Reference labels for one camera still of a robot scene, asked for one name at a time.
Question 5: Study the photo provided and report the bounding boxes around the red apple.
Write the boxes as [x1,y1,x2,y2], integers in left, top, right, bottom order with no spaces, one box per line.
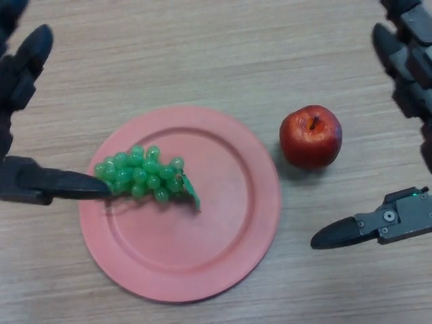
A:
[279,105,344,171]

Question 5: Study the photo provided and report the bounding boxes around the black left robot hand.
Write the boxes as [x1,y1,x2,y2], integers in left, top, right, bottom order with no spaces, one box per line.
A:
[0,0,113,206]

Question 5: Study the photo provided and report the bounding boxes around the pink round plate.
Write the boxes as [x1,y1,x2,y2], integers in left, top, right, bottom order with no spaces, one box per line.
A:
[77,105,283,304]

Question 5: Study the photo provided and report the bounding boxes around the green plastic grape bunch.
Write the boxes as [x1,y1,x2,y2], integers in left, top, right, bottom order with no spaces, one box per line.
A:
[93,144,203,213]

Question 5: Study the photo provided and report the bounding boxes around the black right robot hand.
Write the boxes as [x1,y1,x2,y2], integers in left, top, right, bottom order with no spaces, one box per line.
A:
[310,0,432,250]

